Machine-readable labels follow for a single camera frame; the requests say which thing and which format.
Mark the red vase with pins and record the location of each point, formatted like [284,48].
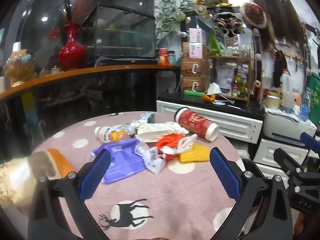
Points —
[71,55]

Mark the clear glass bowl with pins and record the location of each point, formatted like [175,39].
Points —
[227,52]

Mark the floral box with orange side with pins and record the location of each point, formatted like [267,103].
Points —
[60,160]

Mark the yellow foam net sleeve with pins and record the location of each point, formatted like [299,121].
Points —
[195,155]

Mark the green leafy plant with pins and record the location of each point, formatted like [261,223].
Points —
[170,12]

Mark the green bag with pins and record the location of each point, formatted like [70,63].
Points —
[313,97]

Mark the orange mesh net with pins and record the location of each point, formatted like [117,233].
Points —
[167,140]

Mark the clear glass jar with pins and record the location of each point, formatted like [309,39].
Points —
[243,51]

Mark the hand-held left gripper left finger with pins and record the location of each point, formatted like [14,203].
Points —
[95,175]

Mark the metal tongs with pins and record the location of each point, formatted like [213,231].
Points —
[225,100]

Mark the brown hanging fabric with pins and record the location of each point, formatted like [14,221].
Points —
[280,22]

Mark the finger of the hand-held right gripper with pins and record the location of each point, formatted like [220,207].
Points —
[285,160]
[310,140]

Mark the long white drawer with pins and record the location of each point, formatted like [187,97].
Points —
[212,120]

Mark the red tin can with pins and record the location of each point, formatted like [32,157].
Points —
[163,56]

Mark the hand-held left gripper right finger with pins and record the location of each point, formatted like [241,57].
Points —
[225,175]

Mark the white ornate ornament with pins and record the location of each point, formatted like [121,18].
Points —
[228,25]

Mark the purple tissue packet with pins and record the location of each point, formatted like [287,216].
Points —
[120,157]

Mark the brown box with pink label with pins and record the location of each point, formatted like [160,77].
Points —
[195,50]

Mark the light blue packet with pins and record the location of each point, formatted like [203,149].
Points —
[147,117]

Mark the plastic bottle with orange label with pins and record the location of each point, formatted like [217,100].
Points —
[110,133]

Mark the red woven hat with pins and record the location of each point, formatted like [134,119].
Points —
[255,13]

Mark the silver plastic wrapper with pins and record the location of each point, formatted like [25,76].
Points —
[130,128]

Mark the red cylindrical canister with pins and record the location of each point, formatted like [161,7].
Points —
[197,125]

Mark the green yellow toy figure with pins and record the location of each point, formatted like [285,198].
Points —
[240,82]

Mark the wooden shelf rack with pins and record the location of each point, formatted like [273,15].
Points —
[230,58]

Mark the water bottle with blue label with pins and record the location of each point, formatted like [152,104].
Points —
[305,105]

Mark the glass display case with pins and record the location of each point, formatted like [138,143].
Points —
[125,30]

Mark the white printer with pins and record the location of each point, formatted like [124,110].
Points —
[280,127]

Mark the white paper wrapper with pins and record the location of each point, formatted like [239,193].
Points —
[160,130]

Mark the curved wooden-top counter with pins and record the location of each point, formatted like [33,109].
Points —
[100,71]

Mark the white red-printed plastic bag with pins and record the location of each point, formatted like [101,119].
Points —
[152,158]

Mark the gold glass bowl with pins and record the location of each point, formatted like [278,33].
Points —
[20,66]

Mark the pink lidded jar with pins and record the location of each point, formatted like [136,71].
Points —
[234,89]

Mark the green roll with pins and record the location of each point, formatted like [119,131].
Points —
[193,93]

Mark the printed paper sheet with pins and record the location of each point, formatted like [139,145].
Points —
[225,76]

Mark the white plastic jug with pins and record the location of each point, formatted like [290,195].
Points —
[286,90]

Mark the teal jar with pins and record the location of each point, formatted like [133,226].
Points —
[171,57]

